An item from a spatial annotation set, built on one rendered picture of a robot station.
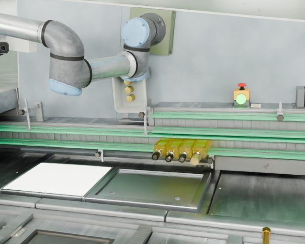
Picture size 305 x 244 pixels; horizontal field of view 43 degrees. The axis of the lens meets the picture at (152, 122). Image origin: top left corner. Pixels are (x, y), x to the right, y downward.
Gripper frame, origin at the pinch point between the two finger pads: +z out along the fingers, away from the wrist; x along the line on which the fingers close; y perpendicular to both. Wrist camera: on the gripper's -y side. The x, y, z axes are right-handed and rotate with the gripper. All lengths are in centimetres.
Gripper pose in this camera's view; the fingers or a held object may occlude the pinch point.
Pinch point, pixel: (8, 42)
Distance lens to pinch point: 191.3
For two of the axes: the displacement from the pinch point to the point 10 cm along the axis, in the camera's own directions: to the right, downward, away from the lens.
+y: -9.5, -1.7, 2.5
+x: -0.9, 9.5, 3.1
